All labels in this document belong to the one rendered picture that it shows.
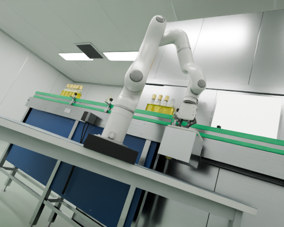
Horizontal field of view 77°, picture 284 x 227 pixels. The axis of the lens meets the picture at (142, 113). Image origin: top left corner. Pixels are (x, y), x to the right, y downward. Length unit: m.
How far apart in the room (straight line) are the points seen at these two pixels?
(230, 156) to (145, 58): 0.75
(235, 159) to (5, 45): 6.58
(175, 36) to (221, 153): 0.77
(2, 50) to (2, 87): 1.05
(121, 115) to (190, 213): 0.84
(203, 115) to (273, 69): 0.61
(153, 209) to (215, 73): 1.19
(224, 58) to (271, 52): 0.33
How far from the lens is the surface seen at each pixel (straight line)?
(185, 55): 1.17
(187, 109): 1.06
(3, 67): 6.81
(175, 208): 1.44
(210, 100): 1.52
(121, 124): 0.93
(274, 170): 1.19
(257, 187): 1.39
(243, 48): 1.80
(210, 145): 1.21
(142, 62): 1.05
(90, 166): 0.93
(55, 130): 1.90
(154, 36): 1.15
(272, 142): 1.24
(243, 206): 1.10
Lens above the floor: 0.77
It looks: 14 degrees up
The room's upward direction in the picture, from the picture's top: 20 degrees clockwise
